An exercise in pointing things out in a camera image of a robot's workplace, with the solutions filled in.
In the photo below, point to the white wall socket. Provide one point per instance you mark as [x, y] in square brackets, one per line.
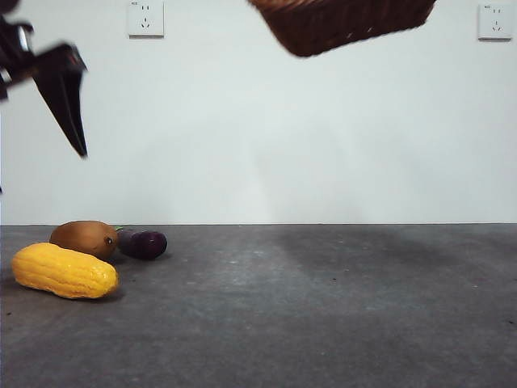
[493, 22]
[146, 20]

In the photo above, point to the brown woven wicker basket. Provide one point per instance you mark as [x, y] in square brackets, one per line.
[343, 24]

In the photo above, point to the purple eggplant with green stem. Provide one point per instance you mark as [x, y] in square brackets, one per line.
[145, 244]

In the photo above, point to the brown potato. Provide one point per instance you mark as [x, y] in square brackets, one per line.
[87, 236]

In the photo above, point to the yellow corn cob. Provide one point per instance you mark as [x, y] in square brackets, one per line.
[64, 272]

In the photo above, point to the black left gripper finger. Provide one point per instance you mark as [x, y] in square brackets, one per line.
[64, 101]

